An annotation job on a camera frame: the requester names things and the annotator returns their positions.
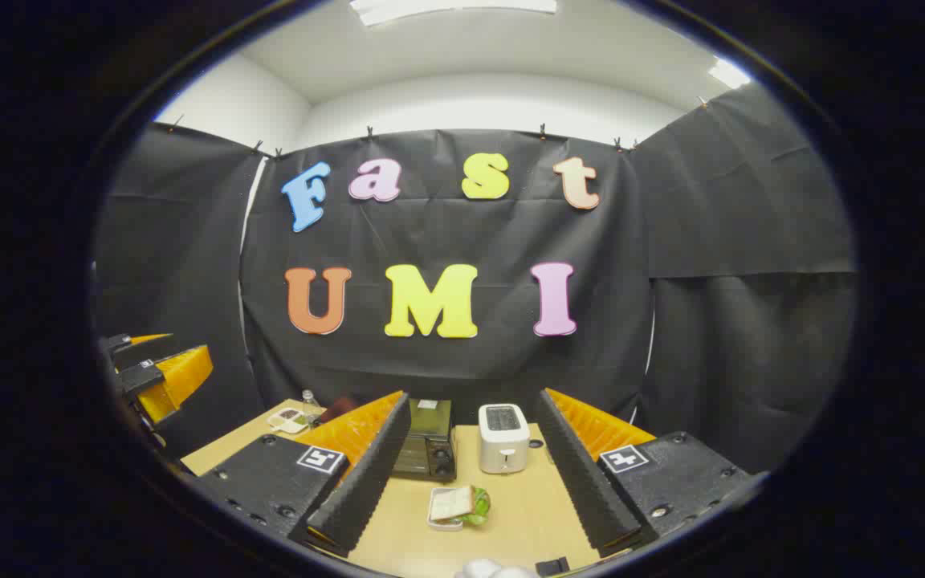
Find white divided snack dish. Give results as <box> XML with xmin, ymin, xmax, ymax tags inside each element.
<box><xmin>267</xmin><ymin>407</ymin><xmax>311</xmax><ymax>435</ymax></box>

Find lettuce sandwich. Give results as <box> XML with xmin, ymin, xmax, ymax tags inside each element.
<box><xmin>430</xmin><ymin>485</ymin><xmax>491</xmax><ymax>527</ymax></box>

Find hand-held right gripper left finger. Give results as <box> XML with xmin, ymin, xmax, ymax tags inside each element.
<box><xmin>194</xmin><ymin>391</ymin><xmax>413</xmax><ymax>559</ymax></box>

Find ceiling light panel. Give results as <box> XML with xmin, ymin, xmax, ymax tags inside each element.
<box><xmin>707</xmin><ymin>58</ymin><xmax>752</xmax><ymax>89</ymax></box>
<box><xmin>350</xmin><ymin>0</ymin><xmax>558</xmax><ymax>26</ymax></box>

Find white rectangular dish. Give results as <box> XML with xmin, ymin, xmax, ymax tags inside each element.
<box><xmin>428</xmin><ymin>486</ymin><xmax>467</xmax><ymax>532</ymax></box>

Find row of black cloth clips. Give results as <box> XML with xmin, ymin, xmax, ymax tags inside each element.
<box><xmin>169</xmin><ymin>95</ymin><xmax>708</xmax><ymax>157</ymax></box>

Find white toaster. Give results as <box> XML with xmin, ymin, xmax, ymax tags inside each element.
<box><xmin>478</xmin><ymin>403</ymin><xmax>532</xmax><ymax>475</ymax></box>

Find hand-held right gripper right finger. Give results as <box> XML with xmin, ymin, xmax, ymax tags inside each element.
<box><xmin>537</xmin><ymin>388</ymin><xmax>768</xmax><ymax>559</ymax></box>

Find black electric oven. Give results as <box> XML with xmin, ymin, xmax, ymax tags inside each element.
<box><xmin>393</xmin><ymin>398</ymin><xmax>458</xmax><ymax>483</ymax></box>

